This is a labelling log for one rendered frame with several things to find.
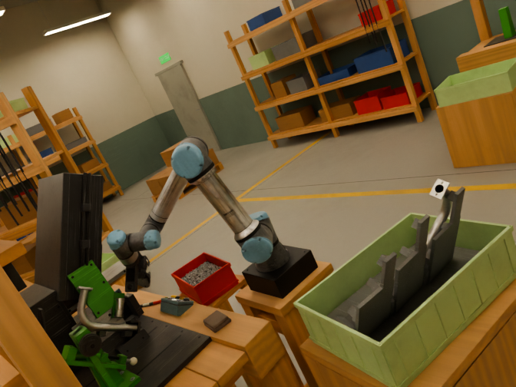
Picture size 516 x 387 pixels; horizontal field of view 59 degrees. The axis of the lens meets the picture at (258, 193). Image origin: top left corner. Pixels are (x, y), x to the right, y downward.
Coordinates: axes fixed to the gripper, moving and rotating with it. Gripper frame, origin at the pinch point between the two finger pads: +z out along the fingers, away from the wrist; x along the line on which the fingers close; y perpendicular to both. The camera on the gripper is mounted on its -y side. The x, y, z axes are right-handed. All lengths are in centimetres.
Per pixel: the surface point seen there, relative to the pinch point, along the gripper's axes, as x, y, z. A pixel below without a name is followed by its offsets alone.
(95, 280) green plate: 15.1, -4.9, -15.6
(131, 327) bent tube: 1.6, -19.3, -1.5
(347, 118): -116, 448, 299
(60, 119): 479, 652, 387
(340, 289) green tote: -83, -16, -18
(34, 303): 34.4, -17.1, -21.1
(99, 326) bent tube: 11.2, -22.3, -9.5
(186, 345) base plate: -24.9, -30.0, -7.2
